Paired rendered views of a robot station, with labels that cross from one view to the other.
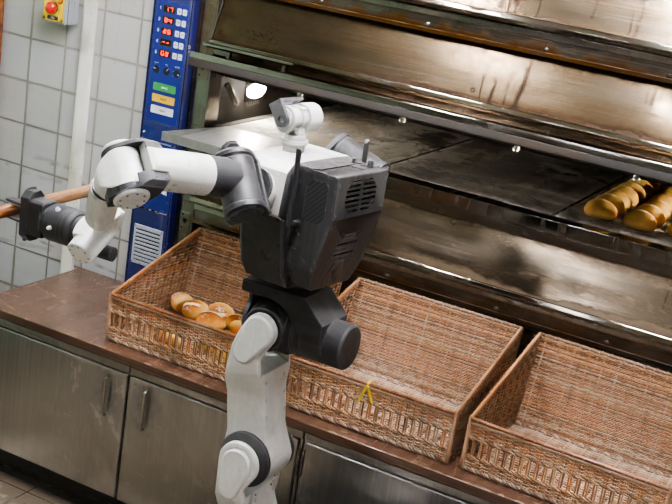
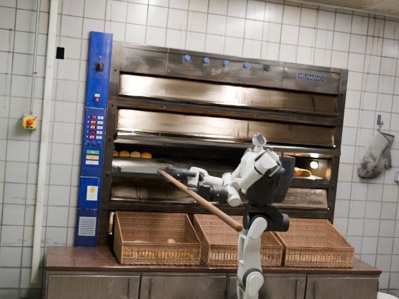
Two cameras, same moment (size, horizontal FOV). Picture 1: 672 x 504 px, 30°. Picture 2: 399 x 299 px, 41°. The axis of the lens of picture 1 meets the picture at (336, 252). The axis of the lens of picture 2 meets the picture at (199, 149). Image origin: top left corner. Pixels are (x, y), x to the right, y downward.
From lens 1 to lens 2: 2.70 m
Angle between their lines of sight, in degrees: 42
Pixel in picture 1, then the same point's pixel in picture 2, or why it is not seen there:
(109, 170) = (266, 161)
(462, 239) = not seen: hidden behind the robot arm
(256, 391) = (256, 250)
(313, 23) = (160, 116)
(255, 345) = (260, 230)
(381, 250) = not seen: hidden behind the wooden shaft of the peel
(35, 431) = not seen: outside the picture
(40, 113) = (15, 175)
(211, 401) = (184, 274)
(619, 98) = (280, 129)
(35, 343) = (85, 277)
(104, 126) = (56, 175)
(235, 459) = (256, 279)
